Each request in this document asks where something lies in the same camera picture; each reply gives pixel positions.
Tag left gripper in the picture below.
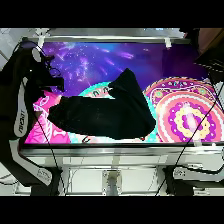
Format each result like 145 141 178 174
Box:
39 73 66 93

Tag black pants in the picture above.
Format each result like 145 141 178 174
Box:
47 67 157 141

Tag black cable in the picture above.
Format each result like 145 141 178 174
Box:
32 111 67 196
155 87 224 196

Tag silver frame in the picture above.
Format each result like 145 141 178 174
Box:
19 28 224 196

